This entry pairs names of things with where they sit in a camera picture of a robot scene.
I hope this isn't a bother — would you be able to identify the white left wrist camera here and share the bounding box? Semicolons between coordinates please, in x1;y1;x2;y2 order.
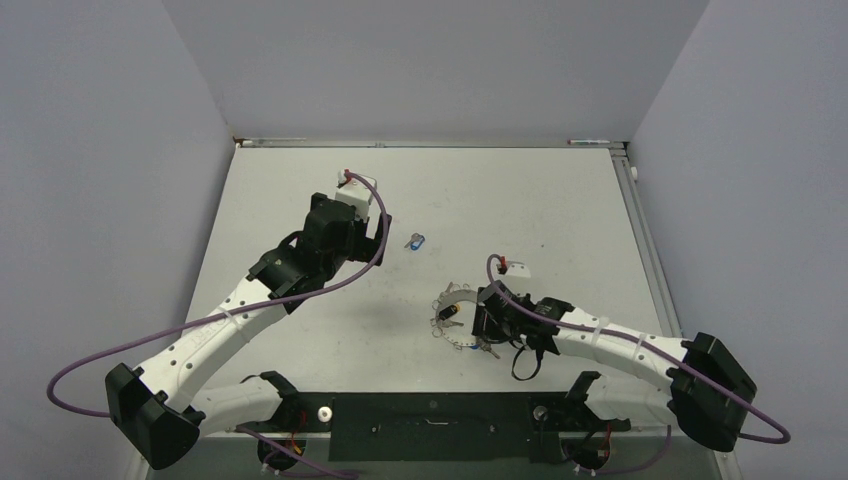
333;169;374;221

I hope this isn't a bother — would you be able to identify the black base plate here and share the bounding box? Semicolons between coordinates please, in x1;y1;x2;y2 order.
260;392;631;463

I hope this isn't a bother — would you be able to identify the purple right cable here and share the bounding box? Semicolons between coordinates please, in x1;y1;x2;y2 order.
486;253;792;445

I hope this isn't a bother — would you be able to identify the aluminium back rail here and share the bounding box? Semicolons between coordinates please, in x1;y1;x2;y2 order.
234;138;628;150

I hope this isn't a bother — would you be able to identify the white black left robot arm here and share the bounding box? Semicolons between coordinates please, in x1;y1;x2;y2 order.
105;185;390;470

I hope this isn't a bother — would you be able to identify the aluminium rail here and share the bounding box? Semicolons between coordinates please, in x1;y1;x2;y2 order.
234;138;628;150
609;142;684;337

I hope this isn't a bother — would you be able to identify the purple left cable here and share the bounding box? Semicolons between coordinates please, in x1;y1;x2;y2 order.
46;169;391;420

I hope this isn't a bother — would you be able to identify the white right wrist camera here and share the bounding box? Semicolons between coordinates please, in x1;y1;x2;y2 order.
497;257;531;279

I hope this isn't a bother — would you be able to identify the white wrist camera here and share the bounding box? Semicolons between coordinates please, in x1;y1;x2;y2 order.
497;257;531;279
333;169;374;221

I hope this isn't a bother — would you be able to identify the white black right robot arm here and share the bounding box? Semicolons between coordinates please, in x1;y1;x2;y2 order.
474;281;757;452

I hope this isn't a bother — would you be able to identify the purple cable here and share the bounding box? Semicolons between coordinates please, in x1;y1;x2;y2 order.
46;169;391;420
486;253;792;445

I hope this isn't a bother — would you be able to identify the aluminium right side rail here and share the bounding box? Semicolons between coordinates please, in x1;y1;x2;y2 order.
609;142;684;337

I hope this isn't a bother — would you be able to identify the blue key tag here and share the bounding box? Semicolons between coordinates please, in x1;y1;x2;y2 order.
408;234;426;251

